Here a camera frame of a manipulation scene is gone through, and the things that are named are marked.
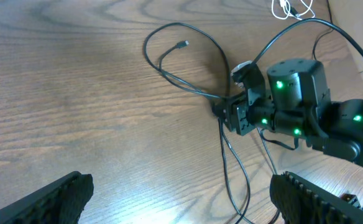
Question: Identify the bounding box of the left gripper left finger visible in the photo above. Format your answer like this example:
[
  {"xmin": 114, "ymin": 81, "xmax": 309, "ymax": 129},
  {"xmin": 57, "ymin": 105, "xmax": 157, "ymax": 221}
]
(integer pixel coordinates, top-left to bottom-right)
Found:
[{"xmin": 0, "ymin": 171, "xmax": 94, "ymax": 224}]

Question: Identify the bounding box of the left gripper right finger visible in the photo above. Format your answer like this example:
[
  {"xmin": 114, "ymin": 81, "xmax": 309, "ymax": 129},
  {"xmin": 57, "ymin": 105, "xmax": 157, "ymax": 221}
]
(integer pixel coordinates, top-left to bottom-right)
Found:
[{"xmin": 270, "ymin": 172, "xmax": 363, "ymax": 223}]

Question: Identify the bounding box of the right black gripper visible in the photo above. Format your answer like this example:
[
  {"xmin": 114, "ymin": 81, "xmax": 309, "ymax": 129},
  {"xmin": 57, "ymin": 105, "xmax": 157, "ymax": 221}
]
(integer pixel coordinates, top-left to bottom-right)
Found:
[{"xmin": 212, "ymin": 93, "xmax": 258, "ymax": 136}]

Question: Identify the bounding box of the black cable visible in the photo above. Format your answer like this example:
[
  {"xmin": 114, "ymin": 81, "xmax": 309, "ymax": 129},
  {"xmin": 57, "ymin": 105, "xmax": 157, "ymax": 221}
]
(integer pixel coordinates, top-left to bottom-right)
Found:
[
  {"xmin": 311, "ymin": 0, "xmax": 336, "ymax": 62},
  {"xmin": 143, "ymin": 22, "xmax": 282, "ymax": 224}
]

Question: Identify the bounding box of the white cable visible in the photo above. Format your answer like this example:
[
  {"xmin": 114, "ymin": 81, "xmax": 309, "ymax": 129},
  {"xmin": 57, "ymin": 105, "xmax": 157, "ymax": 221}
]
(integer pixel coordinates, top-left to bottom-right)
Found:
[{"xmin": 270, "ymin": 0, "xmax": 316, "ymax": 21}]

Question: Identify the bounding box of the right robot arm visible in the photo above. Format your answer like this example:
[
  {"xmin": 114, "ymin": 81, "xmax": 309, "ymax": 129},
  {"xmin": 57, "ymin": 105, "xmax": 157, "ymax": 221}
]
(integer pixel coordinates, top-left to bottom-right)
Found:
[{"xmin": 212, "ymin": 58, "xmax": 363, "ymax": 167}]

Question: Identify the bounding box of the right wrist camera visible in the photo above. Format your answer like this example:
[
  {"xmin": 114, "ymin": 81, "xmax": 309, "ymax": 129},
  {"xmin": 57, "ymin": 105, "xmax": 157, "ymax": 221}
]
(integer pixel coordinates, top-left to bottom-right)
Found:
[{"xmin": 231, "ymin": 60, "xmax": 264, "ymax": 85}]

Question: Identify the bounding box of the right arm power cable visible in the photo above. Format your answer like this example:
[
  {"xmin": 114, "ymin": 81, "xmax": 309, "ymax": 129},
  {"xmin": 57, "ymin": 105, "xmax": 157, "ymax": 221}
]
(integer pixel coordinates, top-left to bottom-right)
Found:
[{"xmin": 251, "ymin": 17, "xmax": 363, "ymax": 78}]

